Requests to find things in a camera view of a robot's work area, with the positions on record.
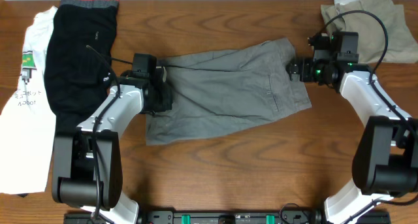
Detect grey shorts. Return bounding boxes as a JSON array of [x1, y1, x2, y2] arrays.
[[146, 38, 312, 146]]

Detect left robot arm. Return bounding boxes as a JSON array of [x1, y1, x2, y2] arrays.
[[52, 54, 172, 223]]

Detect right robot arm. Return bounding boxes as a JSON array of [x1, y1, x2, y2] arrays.
[[286, 31, 417, 223]]

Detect khaki folded shorts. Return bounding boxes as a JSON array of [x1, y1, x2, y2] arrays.
[[321, 0, 417, 63]]

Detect black shorts red waistband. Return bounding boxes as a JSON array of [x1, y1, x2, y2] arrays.
[[44, 0, 120, 132]]

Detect white printed t-shirt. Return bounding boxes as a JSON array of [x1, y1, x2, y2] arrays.
[[1, 7, 57, 195]]

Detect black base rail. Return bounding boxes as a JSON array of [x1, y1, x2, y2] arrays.
[[63, 204, 392, 224]]

